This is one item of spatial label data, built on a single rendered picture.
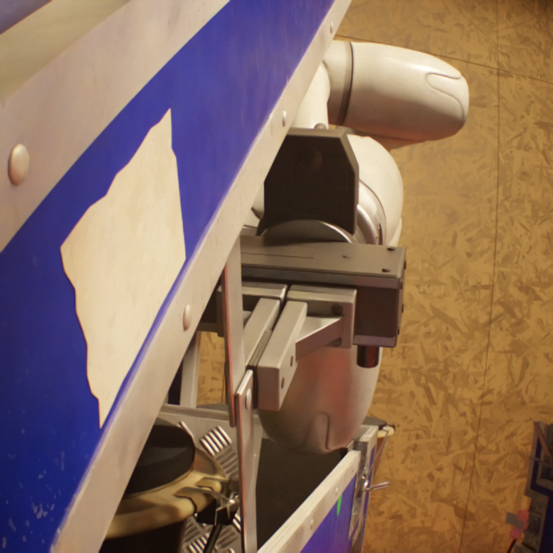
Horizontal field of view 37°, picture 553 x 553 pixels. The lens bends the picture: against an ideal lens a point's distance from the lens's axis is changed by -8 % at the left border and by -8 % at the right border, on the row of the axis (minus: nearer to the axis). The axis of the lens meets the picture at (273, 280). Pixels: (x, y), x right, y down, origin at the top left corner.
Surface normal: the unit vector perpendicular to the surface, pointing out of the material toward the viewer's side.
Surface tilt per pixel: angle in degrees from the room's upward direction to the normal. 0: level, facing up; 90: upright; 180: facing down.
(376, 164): 50
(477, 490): 90
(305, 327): 27
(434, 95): 100
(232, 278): 90
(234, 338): 90
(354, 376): 114
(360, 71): 87
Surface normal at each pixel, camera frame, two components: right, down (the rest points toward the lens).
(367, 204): 0.71, -0.58
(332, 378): 0.12, 0.43
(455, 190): 0.19, -0.04
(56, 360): 0.98, 0.07
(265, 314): 0.00, -0.92
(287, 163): -0.21, 0.38
